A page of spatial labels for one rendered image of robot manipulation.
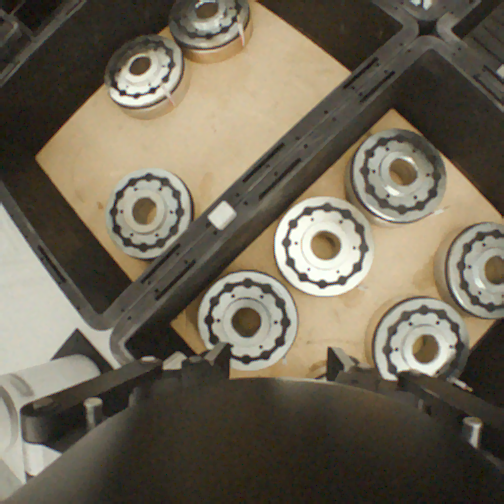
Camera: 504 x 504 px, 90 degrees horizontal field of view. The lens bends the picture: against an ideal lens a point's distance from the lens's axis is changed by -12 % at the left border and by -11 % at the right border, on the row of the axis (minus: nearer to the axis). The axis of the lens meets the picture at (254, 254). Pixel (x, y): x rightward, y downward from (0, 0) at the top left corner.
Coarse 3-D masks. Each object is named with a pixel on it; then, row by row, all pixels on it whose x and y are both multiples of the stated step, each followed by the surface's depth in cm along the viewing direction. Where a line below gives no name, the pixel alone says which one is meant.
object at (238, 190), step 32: (384, 0) 22; (416, 32) 22; (384, 64) 22; (256, 160) 22; (0, 192) 24; (224, 192) 22; (32, 224) 24; (192, 224) 22; (160, 256) 23; (64, 288) 23; (128, 288) 23; (96, 320) 23
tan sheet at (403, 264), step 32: (384, 128) 32; (320, 192) 32; (448, 192) 30; (416, 224) 31; (448, 224) 30; (256, 256) 32; (320, 256) 31; (384, 256) 31; (416, 256) 30; (288, 288) 31; (384, 288) 30; (416, 288) 30; (192, 320) 32; (256, 320) 31; (320, 320) 31; (352, 320) 31; (480, 320) 29; (288, 352) 31; (320, 352) 31; (352, 352) 30; (416, 352) 30
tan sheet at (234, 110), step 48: (288, 48) 33; (96, 96) 35; (192, 96) 34; (240, 96) 33; (288, 96) 33; (48, 144) 35; (96, 144) 35; (144, 144) 34; (192, 144) 33; (240, 144) 33; (96, 192) 34
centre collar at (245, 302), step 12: (240, 300) 28; (252, 300) 28; (228, 312) 28; (264, 312) 28; (228, 324) 28; (264, 324) 28; (228, 336) 28; (240, 336) 28; (252, 336) 28; (264, 336) 28
